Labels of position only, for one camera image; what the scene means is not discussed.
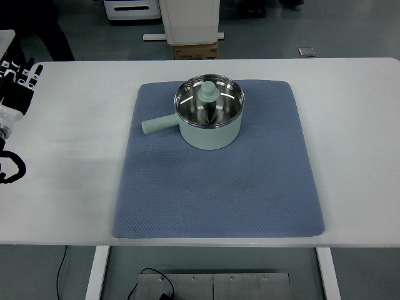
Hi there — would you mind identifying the thin black floor cable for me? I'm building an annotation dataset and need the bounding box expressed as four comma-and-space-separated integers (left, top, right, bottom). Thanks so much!
57, 246, 68, 300

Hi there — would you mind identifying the black cable with adapter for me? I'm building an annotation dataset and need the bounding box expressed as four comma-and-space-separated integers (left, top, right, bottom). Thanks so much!
126, 267, 176, 300

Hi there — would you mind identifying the white table leg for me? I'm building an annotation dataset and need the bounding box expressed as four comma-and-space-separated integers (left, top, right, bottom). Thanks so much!
84, 246, 111, 300
316, 246, 342, 300

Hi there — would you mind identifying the green pot with handle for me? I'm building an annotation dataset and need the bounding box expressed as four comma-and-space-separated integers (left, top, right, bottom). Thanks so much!
141, 74, 245, 151

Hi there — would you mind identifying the glass lid with green knob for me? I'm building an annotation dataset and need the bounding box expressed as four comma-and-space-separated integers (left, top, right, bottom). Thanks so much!
173, 74, 245, 128

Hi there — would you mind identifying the white appliance with dark slot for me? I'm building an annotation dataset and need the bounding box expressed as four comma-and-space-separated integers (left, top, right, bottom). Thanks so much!
102, 0, 162, 21

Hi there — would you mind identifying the brown cardboard box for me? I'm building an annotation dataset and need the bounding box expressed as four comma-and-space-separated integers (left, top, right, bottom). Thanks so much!
173, 42, 219, 61

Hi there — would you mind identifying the white metal base bar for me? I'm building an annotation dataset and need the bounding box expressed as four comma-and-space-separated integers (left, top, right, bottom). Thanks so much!
142, 32, 225, 41

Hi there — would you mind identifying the white side table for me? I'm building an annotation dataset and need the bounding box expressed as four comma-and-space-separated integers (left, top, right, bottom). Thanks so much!
0, 29, 16, 60

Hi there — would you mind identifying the grey metal plate with screws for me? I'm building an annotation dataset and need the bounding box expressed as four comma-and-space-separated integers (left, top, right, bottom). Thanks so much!
137, 271, 292, 300

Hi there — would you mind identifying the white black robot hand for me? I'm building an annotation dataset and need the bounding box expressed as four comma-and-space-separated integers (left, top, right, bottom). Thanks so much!
0, 56, 44, 126

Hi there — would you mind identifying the blue textured mat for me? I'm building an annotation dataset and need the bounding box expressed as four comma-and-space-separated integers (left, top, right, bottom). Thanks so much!
111, 79, 326, 240

